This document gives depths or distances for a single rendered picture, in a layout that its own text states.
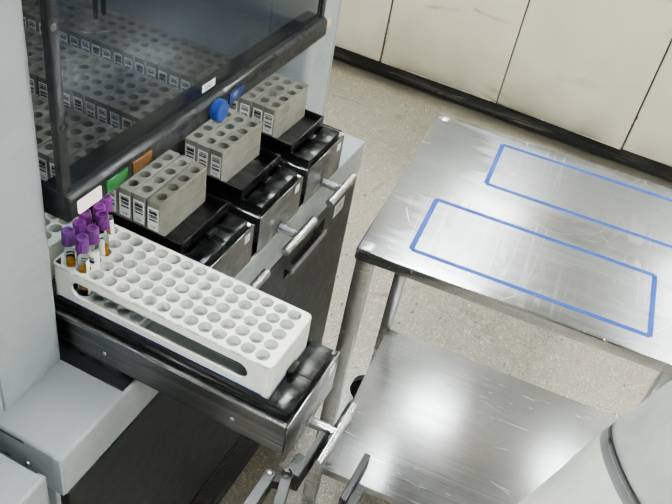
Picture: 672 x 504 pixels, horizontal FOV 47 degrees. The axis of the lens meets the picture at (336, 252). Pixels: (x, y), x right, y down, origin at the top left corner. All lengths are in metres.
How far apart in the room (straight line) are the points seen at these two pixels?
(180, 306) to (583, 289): 0.56
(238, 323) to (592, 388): 1.48
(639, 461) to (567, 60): 2.67
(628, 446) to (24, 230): 0.61
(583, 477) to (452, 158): 0.90
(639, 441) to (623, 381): 1.83
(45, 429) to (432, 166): 0.72
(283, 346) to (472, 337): 1.39
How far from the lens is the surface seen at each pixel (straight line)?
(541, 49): 3.09
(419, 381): 1.66
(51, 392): 0.99
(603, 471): 0.48
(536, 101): 3.16
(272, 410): 0.88
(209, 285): 0.93
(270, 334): 0.87
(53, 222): 1.02
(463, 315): 2.26
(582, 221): 1.28
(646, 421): 0.47
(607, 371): 2.30
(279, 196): 1.18
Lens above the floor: 1.50
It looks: 39 degrees down
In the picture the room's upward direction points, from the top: 12 degrees clockwise
